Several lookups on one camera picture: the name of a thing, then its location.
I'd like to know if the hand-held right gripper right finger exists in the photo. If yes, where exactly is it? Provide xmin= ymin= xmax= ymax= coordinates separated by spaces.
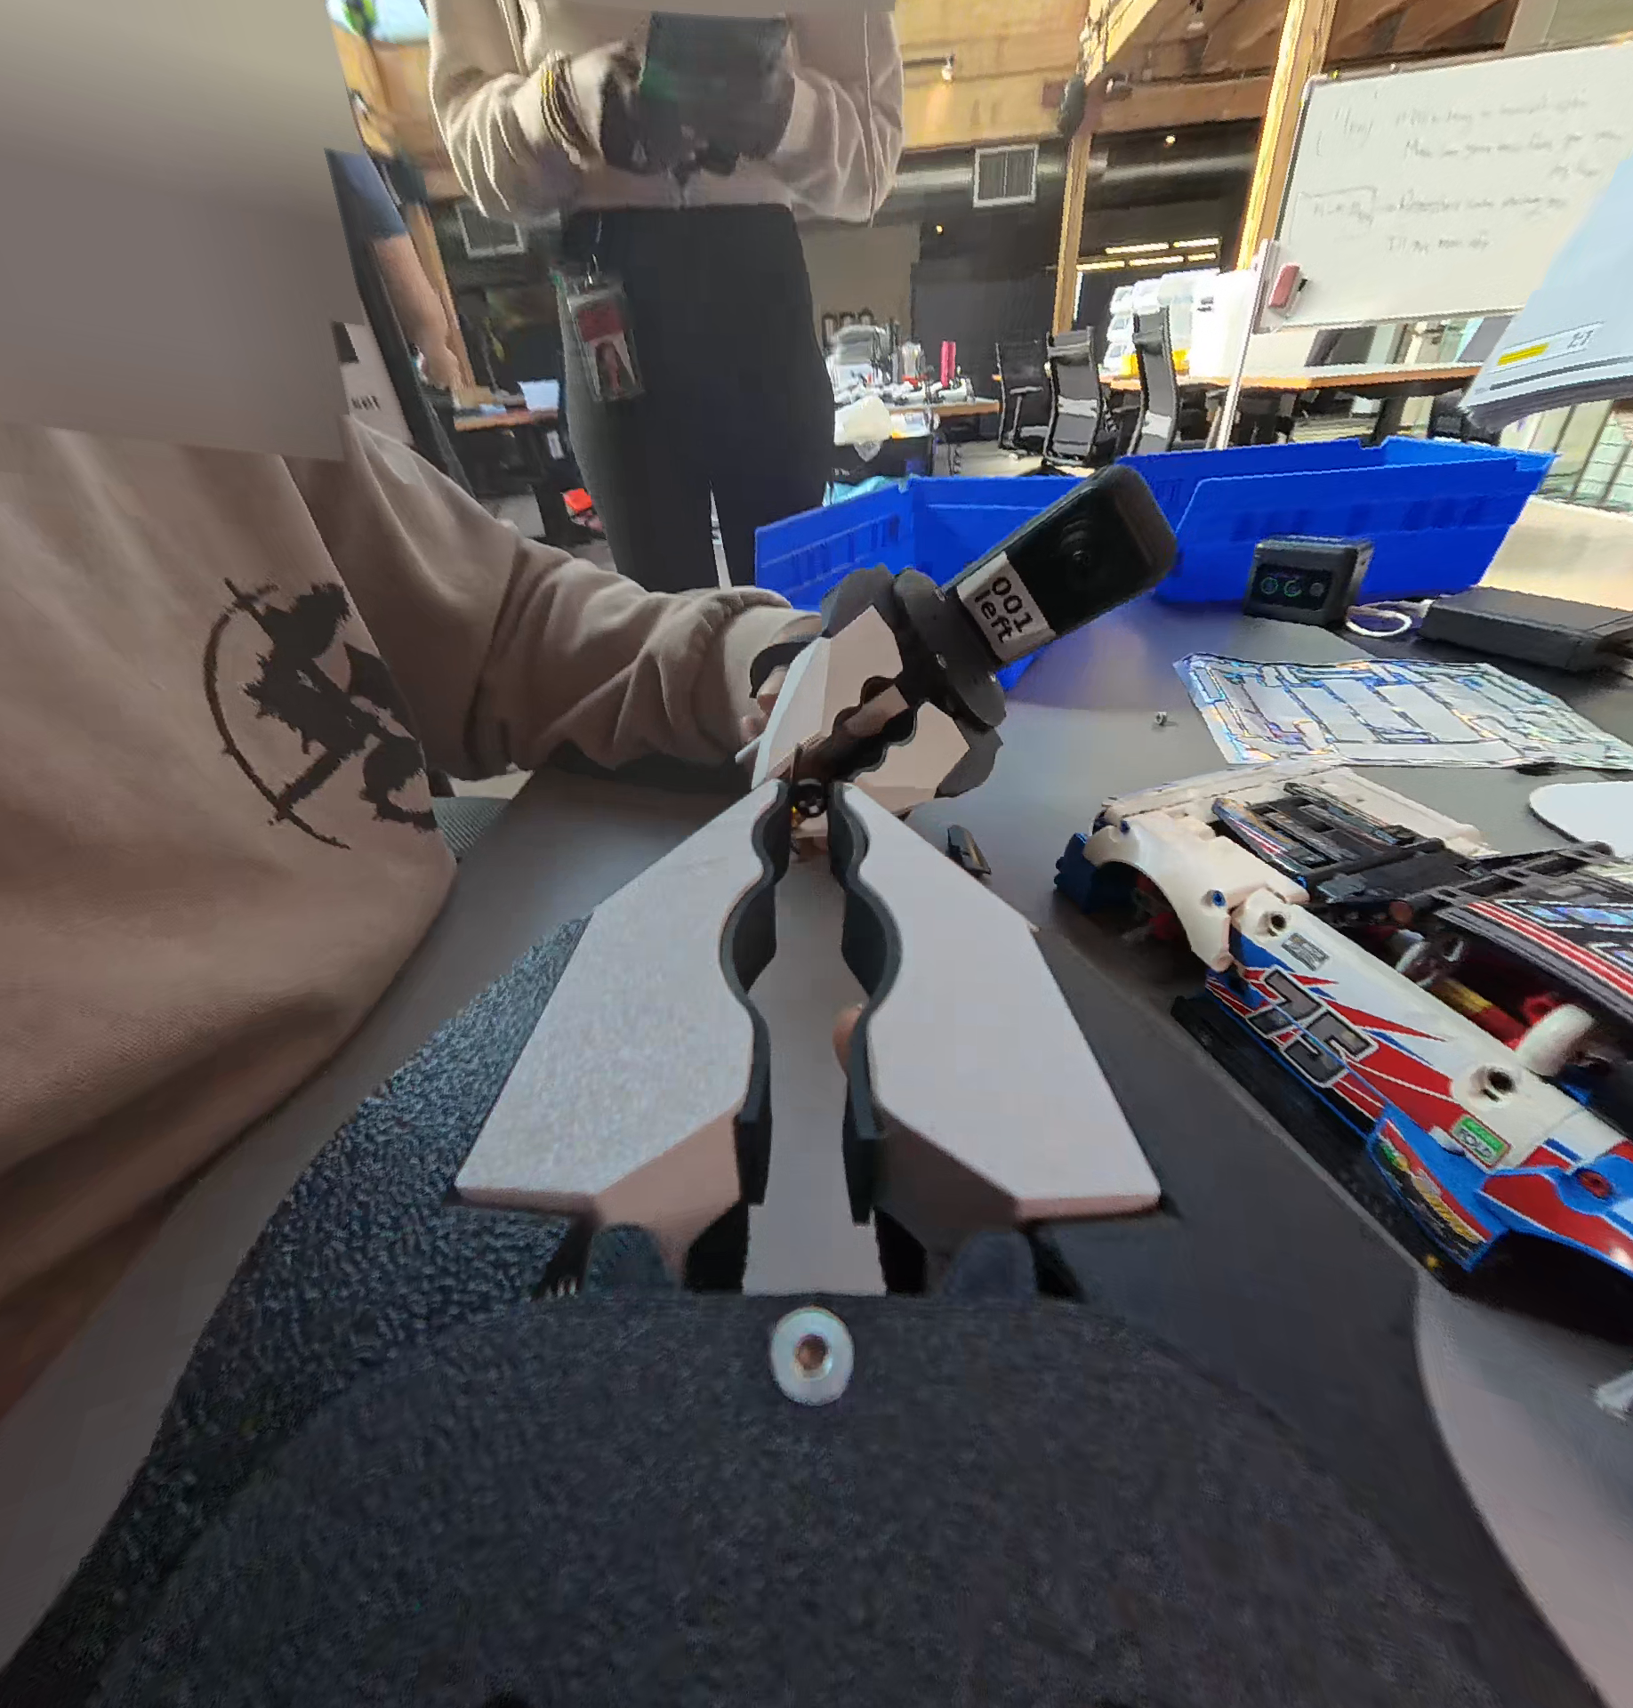
xmin=832 ymin=787 xmax=1161 ymax=1267

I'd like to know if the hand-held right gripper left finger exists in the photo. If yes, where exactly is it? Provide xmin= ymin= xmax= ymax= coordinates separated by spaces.
xmin=452 ymin=782 xmax=798 ymax=1267

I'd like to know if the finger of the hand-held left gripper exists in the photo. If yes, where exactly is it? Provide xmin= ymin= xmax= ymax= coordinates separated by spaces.
xmin=750 ymin=615 xmax=919 ymax=790
xmin=832 ymin=710 xmax=978 ymax=817

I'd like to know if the person's left forearm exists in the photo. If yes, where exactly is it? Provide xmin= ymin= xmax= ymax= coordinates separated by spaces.
xmin=313 ymin=425 xmax=827 ymax=782

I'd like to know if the wooden side desk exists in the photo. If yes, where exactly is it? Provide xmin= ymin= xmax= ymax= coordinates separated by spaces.
xmin=452 ymin=382 xmax=598 ymax=538

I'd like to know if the person's left hand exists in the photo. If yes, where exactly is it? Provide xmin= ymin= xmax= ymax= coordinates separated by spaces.
xmin=741 ymin=639 xmax=806 ymax=774

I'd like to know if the blue plastic bin with divider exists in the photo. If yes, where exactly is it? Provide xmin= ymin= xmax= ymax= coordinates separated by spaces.
xmin=756 ymin=470 xmax=1126 ymax=694

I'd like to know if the black office chair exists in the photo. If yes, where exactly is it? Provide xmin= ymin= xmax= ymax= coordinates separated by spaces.
xmin=1132 ymin=311 xmax=1212 ymax=458
xmin=1046 ymin=324 xmax=1121 ymax=470
xmin=996 ymin=334 xmax=1049 ymax=458

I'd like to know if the black device with round displays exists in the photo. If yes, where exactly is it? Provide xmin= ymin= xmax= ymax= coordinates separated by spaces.
xmin=1245 ymin=538 xmax=1372 ymax=627

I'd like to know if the cluttered wooden table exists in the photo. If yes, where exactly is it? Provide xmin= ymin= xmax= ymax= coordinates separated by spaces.
xmin=827 ymin=374 xmax=1004 ymax=483

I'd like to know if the stack of clear storage boxes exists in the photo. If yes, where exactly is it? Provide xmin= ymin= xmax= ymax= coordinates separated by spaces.
xmin=1106 ymin=270 xmax=1261 ymax=382

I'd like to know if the long wooden table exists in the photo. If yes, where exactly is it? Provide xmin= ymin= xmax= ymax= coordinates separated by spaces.
xmin=1098 ymin=360 xmax=1488 ymax=447

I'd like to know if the long blue plastic bin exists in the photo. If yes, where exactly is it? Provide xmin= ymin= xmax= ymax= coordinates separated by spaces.
xmin=1117 ymin=430 xmax=1555 ymax=606

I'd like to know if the holographic sticker sheet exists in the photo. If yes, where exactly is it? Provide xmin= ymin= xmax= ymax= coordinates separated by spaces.
xmin=1177 ymin=647 xmax=1633 ymax=774

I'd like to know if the brick-built toy race car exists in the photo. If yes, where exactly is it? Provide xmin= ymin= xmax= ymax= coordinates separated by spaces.
xmin=1056 ymin=759 xmax=1633 ymax=1421

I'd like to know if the black power adapter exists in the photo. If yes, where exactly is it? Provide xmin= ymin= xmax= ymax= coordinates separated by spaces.
xmin=1426 ymin=589 xmax=1633 ymax=676

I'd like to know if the whiteboard on stand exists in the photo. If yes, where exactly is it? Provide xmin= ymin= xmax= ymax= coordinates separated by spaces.
xmin=1212 ymin=34 xmax=1633 ymax=447

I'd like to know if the white printed sign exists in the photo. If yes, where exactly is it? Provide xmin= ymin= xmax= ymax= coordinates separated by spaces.
xmin=331 ymin=317 xmax=423 ymax=447

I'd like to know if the person's beige hoodie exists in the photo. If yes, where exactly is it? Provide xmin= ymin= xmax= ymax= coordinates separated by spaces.
xmin=0 ymin=420 xmax=461 ymax=1462

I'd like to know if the white curved panel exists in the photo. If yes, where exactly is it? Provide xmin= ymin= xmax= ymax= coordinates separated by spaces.
xmin=1453 ymin=86 xmax=1633 ymax=430

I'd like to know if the white stand with base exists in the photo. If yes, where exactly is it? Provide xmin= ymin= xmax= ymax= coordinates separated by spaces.
xmin=1526 ymin=774 xmax=1633 ymax=860

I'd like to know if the black handheld device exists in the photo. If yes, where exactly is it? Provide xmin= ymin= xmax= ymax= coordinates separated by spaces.
xmin=632 ymin=16 xmax=798 ymax=178

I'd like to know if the red lanyard badge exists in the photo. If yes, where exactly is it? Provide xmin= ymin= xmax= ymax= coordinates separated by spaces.
xmin=560 ymin=270 xmax=651 ymax=398

